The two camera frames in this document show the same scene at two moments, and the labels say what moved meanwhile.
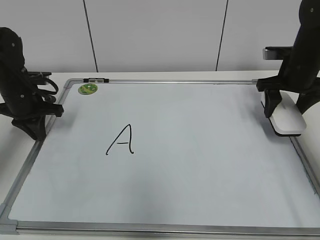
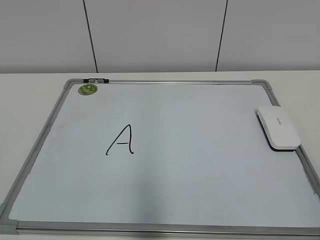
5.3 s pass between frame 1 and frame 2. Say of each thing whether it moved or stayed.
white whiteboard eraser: moved
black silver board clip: stayed
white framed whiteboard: stayed
